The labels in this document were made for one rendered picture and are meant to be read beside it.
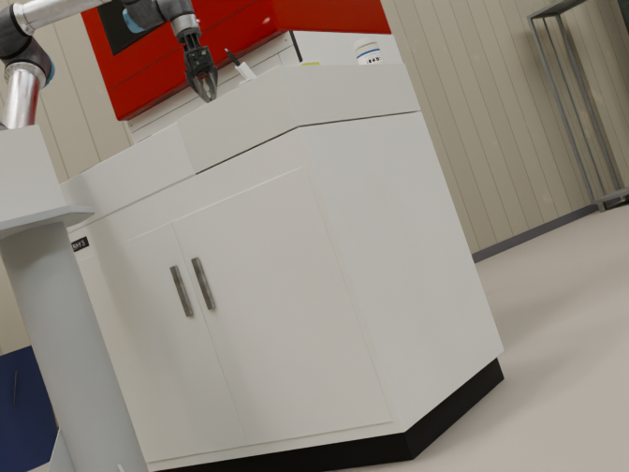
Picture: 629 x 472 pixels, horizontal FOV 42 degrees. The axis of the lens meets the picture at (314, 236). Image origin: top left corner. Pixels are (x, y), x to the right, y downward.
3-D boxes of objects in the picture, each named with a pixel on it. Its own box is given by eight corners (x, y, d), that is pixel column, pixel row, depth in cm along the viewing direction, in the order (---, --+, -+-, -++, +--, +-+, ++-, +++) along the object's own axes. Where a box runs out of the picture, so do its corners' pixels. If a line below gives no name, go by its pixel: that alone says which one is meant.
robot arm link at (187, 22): (170, 28, 235) (197, 20, 237) (176, 42, 235) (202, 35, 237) (170, 19, 228) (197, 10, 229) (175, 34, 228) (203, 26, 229)
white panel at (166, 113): (165, 221, 306) (131, 121, 307) (333, 149, 258) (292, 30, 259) (159, 222, 304) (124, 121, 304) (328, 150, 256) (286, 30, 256)
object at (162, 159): (92, 228, 246) (77, 184, 246) (218, 169, 214) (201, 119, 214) (67, 233, 238) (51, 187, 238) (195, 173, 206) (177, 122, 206)
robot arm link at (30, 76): (-30, 172, 207) (-5, 35, 240) (6, 205, 219) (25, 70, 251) (11, 158, 205) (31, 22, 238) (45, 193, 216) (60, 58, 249)
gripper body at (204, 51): (189, 72, 226) (175, 32, 226) (189, 81, 235) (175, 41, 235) (215, 65, 227) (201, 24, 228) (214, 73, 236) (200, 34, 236)
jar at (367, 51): (370, 76, 238) (359, 45, 238) (390, 66, 234) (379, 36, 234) (358, 76, 232) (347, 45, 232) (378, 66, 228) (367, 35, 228)
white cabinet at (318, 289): (270, 422, 292) (197, 207, 292) (514, 377, 235) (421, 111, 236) (140, 503, 240) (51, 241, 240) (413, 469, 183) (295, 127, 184)
